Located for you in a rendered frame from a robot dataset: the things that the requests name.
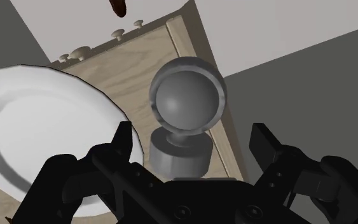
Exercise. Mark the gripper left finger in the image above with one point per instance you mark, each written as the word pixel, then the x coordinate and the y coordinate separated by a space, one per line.
pixel 104 173

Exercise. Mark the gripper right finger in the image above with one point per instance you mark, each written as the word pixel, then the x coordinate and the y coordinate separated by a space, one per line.
pixel 305 176

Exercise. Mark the light wooden chest of drawers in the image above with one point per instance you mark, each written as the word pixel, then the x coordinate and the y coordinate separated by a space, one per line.
pixel 126 68

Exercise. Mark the grey ball on round stand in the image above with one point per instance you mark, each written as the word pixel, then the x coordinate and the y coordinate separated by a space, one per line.
pixel 186 102

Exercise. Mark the white round plate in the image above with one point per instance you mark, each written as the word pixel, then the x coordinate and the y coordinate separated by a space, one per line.
pixel 42 124

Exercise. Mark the dark brown rounded object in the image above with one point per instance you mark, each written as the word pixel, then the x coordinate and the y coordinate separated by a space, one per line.
pixel 118 6

